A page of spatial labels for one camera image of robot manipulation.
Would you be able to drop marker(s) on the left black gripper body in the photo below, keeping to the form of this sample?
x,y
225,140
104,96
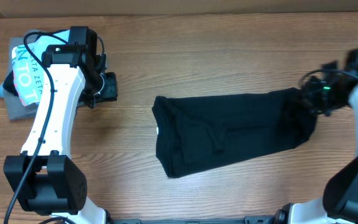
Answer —
x,y
101,89

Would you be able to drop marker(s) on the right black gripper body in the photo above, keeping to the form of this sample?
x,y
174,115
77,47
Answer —
x,y
325,93

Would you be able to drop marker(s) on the black t-shirt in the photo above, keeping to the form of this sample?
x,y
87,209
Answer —
x,y
202,133

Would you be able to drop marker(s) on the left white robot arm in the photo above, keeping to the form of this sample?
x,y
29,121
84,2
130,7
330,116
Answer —
x,y
43,177

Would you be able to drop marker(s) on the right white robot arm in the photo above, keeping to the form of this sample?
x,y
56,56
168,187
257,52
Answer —
x,y
339,203

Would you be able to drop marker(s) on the light blue folded t-shirt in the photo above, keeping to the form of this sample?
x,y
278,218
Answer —
x,y
28,73

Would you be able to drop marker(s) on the grey folded t-shirt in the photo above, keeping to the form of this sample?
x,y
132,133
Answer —
x,y
15,109

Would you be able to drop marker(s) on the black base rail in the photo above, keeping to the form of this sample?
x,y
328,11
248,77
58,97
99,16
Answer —
x,y
194,221

